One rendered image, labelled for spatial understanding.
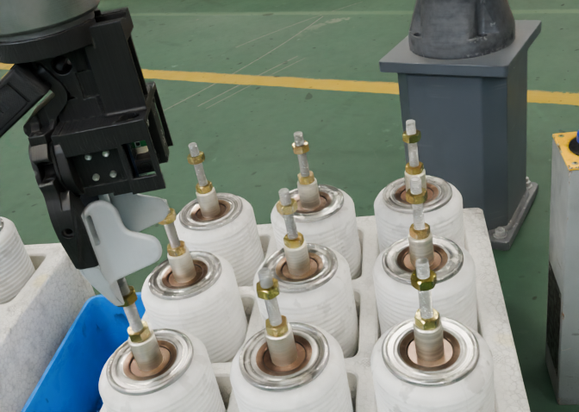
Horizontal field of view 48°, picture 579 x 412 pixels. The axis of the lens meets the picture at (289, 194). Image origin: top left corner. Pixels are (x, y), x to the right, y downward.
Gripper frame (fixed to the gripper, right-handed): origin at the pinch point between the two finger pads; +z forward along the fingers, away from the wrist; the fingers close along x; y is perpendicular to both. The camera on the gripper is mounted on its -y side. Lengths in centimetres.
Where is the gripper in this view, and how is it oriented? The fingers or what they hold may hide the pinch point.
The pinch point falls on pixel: (109, 277)
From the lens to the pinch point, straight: 54.1
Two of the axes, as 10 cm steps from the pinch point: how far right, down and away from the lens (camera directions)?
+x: -0.8, -4.9, 8.7
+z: 1.7, 8.5, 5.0
